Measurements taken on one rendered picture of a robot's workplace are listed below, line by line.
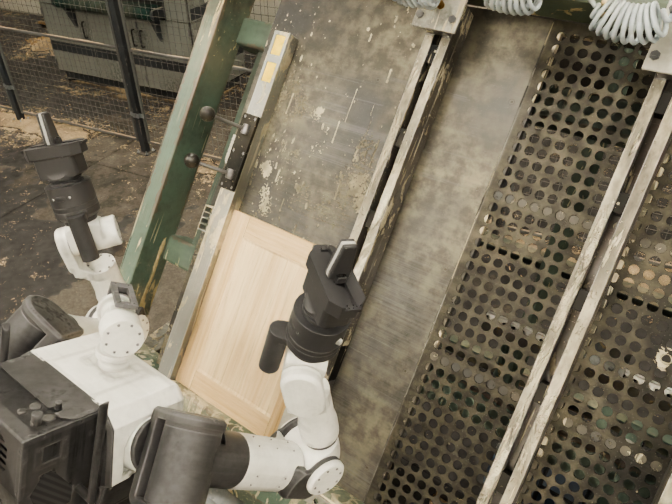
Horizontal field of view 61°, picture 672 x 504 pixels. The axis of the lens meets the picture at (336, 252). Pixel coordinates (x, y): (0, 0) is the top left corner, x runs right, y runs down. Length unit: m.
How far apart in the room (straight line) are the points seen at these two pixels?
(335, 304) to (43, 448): 0.46
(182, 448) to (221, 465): 0.07
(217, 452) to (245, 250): 0.67
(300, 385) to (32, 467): 0.39
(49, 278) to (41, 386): 2.69
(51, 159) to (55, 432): 0.55
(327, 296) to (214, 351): 0.81
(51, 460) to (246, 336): 0.65
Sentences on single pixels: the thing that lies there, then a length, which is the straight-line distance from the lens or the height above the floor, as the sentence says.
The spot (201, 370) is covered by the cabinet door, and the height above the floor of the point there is 0.94.
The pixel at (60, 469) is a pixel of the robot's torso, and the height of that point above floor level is 1.33.
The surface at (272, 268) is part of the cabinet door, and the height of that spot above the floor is 1.21.
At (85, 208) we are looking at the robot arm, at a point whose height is 1.47.
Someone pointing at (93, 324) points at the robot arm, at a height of 1.23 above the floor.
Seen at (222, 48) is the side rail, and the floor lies 1.59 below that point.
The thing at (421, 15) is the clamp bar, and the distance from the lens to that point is 1.28.
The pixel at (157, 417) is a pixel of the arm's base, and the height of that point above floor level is 1.35.
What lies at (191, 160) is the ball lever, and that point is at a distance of 1.45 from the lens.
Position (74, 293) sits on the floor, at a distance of 3.51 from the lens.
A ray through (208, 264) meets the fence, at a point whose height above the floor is 1.17.
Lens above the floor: 2.08
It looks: 37 degrees down
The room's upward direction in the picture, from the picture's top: straight up
